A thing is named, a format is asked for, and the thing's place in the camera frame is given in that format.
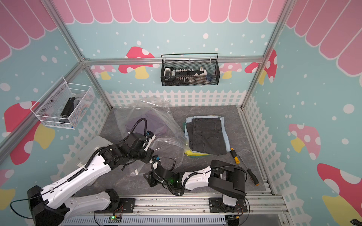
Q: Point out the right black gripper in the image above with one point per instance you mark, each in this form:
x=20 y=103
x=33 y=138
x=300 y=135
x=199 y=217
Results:
x=150 y=175

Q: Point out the purple garment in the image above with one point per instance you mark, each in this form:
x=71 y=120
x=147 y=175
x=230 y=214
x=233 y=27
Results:
x=155 y=123

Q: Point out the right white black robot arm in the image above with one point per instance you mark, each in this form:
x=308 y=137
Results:
x=225 y=178

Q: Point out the light blue garment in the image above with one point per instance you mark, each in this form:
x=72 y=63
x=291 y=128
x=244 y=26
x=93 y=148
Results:
x=226 y=132

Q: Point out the translucent plastic storage box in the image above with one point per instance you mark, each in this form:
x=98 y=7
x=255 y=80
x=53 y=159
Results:
x=81 y=157

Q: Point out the white black items in basket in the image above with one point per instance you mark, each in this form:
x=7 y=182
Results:
x=185 y=76

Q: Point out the small green circuit board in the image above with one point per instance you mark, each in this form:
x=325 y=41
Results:
x=115 y=219

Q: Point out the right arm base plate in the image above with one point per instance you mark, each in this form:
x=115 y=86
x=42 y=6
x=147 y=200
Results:
x=216 y=205

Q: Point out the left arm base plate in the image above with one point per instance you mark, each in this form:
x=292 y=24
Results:
x=123 y=205

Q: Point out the dark grey denim trousers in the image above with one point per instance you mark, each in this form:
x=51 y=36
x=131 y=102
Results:
x=208 y=135

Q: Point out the black part in white basket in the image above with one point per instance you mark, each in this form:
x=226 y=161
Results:
x=69 y=108

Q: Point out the yellow black screwdriver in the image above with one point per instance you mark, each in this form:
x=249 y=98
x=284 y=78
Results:
x=235 y=157

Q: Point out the white wire mesh basket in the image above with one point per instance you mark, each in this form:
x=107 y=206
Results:
x=49 y=107

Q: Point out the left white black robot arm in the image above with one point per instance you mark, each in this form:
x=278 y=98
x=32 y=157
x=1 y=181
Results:
x=52 y=204

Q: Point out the black wire mesh basket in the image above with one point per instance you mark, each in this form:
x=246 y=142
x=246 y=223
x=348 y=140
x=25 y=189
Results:
x=208 y=61

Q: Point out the yellow green garment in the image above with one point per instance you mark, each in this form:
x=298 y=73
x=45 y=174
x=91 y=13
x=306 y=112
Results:
x=191 y=153

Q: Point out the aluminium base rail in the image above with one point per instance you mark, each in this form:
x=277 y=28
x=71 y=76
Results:
x=264 y=209

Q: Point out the black handled screwdriver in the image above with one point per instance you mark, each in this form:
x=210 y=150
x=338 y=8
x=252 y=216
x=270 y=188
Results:
x=253 y=177

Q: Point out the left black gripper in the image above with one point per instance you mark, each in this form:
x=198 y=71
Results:
x=149 y=153

